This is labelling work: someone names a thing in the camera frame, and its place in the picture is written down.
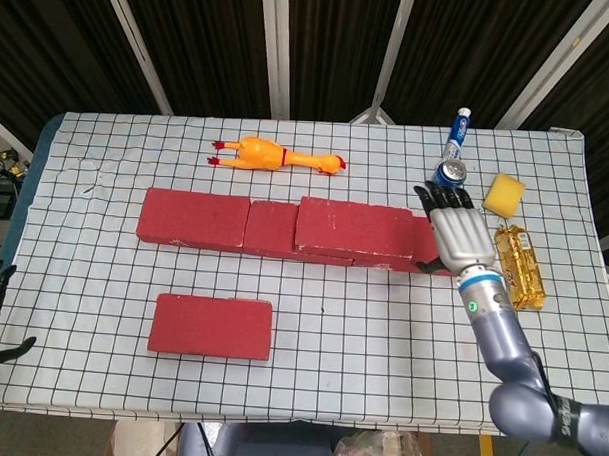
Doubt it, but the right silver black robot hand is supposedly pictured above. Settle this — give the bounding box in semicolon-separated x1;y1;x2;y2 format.
410;180;502;281

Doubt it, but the red brick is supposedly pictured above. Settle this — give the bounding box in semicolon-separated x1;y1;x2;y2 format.
135;185;253;250
146;292;274;362
294;195;418;260
241;199;357;268
352;213;460;278

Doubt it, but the yellow sponge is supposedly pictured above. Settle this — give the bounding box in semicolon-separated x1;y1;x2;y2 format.
482;171;529;217

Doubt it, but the blue drink can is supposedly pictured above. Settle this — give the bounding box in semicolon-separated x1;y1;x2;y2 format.
433;158;469;189

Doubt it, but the gold foil snack packet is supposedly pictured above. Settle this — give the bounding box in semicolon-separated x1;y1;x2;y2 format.
491;223;551;313

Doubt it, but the blue white toothpaste tube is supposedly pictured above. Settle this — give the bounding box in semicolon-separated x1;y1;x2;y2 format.
441;106;474;165

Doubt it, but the white black grid tablecloth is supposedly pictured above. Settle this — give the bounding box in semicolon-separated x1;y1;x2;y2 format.
0;107;609;441

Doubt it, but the yellow rubber chicken toy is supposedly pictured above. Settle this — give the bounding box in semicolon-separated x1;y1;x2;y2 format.
206;134;349;176

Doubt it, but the clear plastic bag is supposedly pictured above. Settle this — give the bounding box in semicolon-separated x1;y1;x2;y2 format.
334;428;428;456

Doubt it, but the grey robot torso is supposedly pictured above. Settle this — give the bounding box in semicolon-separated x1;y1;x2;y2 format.
175;421;337;456

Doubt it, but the dark brown curtain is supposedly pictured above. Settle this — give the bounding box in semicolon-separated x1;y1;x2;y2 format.
0;0;609;240

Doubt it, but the white metal frame post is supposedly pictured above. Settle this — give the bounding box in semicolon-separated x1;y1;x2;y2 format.
96;0;177;116
493;0;602;133
256;0;294;121
348;0;419;127

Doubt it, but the black printed arm strap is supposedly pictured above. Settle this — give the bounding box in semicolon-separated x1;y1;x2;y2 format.
526;348;589;447

